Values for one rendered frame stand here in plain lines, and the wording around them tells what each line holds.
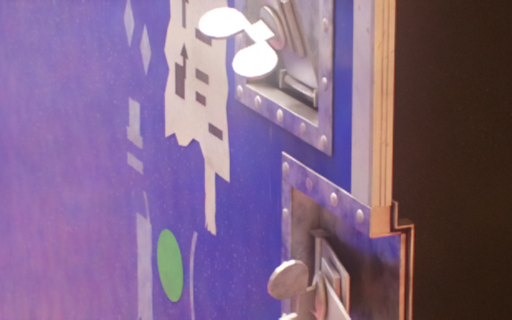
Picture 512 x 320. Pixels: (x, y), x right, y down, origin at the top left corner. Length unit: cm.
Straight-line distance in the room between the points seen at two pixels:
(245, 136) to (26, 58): 42
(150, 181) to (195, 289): 9
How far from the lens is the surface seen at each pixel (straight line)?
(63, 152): 149
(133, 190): 135
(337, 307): 104
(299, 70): 110
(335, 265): 107
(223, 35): 109
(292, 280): 105
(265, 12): 108
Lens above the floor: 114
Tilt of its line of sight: 16 degrees down
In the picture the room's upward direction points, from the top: straight up
